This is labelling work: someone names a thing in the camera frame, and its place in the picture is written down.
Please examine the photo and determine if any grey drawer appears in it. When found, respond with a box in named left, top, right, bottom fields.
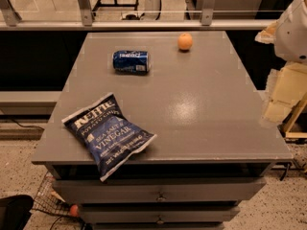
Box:
left=53, top=177, right=266, bottom=204
left=80, top=205, right=240, bottom=224

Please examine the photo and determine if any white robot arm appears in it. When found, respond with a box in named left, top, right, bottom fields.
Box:
left=274, top=0, right=307, bottom=64

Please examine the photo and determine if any metal window rail frame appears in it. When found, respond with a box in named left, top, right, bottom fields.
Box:
left=0, top=0, right=279, bottom=32

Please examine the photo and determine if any black floor stand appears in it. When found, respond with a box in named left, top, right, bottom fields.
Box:
left=92, top=0, right=139, bottom=12

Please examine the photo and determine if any lower grey drawer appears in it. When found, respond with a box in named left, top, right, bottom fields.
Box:
left=80, top=205, right=240, bottom=224

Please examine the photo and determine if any yellow wooden stand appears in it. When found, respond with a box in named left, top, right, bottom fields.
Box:
left=282, top=92, right=307, bottom=139

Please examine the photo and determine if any wire basket on floor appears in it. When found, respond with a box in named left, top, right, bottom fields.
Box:
left=33, top=172, right=72, bottom=218

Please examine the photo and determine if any blue pepsi can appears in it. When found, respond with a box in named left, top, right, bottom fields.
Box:
left=112, top=50, right=150, bottom=73

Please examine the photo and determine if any blue kettle chips bag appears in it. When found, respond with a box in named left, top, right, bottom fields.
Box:
left=61, top=93, right=156, bottom=181

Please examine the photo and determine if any grey drawer cabinet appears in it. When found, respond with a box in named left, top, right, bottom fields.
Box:
left=33, top=32, right=292, bottom=230

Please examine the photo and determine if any small orange ball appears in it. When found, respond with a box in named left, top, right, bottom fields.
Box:
left=69, top=204, right=79, bottom=217

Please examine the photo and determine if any orange fruit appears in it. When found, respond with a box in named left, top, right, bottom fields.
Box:
left=177, top=33, right=193, bottom=51

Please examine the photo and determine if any top grey drawer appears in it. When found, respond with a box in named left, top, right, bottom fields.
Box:
left=53, top=177, right=266, bottom=204

